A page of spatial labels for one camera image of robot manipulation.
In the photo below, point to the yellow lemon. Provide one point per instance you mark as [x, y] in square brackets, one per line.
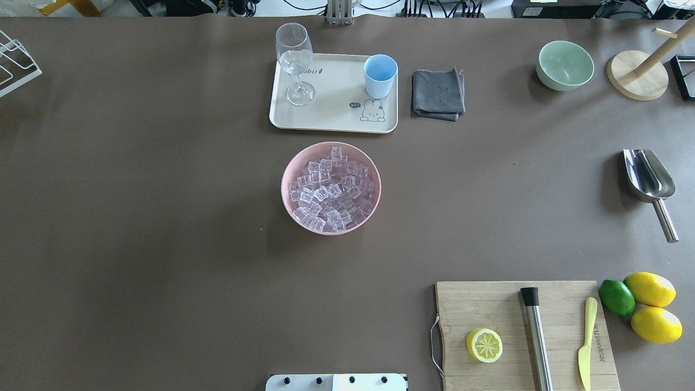
[656, 325]
[650, 289]

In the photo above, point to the wooden cup tree stand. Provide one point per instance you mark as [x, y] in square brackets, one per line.
[642, 76]

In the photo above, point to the white wire cup rack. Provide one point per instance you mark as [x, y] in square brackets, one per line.
[17, 65]

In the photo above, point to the yellow lemon upper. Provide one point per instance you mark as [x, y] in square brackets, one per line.
[650, 289]

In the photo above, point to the pile of clear ice cubes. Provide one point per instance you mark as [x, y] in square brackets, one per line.
[331, 190]

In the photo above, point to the light blue cup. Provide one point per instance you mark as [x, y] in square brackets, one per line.
[379, 71]

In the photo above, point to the steel ice scoop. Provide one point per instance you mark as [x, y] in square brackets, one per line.
[651, 183]

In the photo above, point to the steel muddler black tip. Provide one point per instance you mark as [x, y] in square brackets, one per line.
[532, 305]

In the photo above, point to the yellow plastic knife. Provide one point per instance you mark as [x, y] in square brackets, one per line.
[584, 352]

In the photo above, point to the cream rabbit tray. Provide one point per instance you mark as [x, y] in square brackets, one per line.
[341, 102]

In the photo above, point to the black framed tray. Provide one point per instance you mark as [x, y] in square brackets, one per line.
[682, 67]

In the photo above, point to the half lemon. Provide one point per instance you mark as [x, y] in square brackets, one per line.
[484, 345]

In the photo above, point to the bamboo cutting board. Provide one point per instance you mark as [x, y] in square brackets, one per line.
[498, 305]

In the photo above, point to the mint green bowl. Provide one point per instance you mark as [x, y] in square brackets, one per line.
[564, 66]

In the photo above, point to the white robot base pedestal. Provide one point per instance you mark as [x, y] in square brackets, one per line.
[349, 381]

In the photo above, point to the grey folded cloth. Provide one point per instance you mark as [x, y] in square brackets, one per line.
[438, 94]

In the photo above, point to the pink bowl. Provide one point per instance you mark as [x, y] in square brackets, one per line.
[288, 201]

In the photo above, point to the green lime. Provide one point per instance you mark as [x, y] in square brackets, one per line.
[617, 297]

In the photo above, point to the clear wine glass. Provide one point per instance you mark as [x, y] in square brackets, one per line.
[294, 53]

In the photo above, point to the yellow lemon lower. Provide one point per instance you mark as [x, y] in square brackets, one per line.
[656, 325]

